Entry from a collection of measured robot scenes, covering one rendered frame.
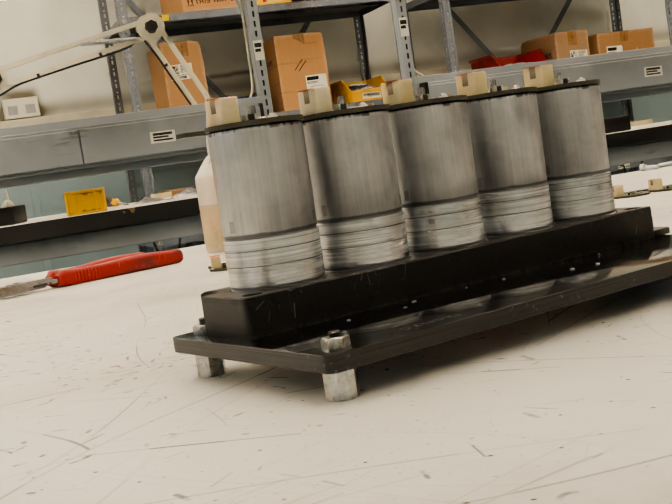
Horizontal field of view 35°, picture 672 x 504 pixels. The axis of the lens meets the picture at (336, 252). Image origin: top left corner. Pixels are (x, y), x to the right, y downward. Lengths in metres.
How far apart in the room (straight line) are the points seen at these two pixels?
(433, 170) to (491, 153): 0.03
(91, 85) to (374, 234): 4.54
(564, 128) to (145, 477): 0.19
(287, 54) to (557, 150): 4.25
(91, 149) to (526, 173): 2.34
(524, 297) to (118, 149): 2.40
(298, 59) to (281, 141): 4.32
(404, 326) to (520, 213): 0.08
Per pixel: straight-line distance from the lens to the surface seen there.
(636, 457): 0.17
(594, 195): 0.33
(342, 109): 0.27
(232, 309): 0.26
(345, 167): 0.27
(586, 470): 0.16
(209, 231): 0.70
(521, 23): 5.52
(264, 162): 0.26
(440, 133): 0.29
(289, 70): 4.56
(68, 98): 4.78
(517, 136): 0.31
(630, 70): 3.21
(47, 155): 2.61
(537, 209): 0.31
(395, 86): 0.30
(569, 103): 0.33
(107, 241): 2.69
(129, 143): 2.64
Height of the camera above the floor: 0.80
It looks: 5 degrees down
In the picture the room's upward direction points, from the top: 8 degrees counter-clockwise
